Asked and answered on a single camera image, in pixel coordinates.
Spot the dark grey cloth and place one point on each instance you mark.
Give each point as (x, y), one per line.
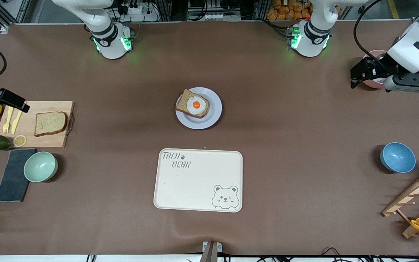
(11, 182)

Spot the orange snack bag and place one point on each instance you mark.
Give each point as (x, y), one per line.
(286, 12)

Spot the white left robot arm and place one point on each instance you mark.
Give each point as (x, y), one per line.
(313, 36)

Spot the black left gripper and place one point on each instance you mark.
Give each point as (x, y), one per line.
(381, 67)

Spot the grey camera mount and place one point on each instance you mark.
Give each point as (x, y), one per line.
(209, 253)

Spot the fried egg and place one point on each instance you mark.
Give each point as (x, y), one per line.
(196, 104)

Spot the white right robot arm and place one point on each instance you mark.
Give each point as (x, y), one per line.
(109, 43)

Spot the lemon slice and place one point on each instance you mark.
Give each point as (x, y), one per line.
(19, 141)

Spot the wooden rack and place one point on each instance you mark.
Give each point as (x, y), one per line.
(409, 193)

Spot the yellow plastic knife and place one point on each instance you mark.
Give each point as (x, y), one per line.
(15, 125)

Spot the cream bear print tray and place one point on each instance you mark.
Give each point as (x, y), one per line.
(195, 185)

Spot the white round plate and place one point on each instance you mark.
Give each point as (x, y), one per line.
(213, 116)

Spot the pink bowl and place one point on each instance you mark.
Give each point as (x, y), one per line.
(375, 84)

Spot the white power strip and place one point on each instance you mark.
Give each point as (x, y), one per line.
(136, 11)

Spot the wooden cutting board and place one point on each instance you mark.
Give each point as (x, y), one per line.
(49, 105)

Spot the mint green bowl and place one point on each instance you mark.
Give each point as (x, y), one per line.
(40, 167)

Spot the blue bowl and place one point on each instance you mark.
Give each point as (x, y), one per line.
(398, 158)

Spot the yellow plastic fork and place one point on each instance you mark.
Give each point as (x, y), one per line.
(10, 114)

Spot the brown bread slice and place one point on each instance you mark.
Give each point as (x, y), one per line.
(182, 103)
(49, 123)

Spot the white socket strip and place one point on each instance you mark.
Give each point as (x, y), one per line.
(220, 16)

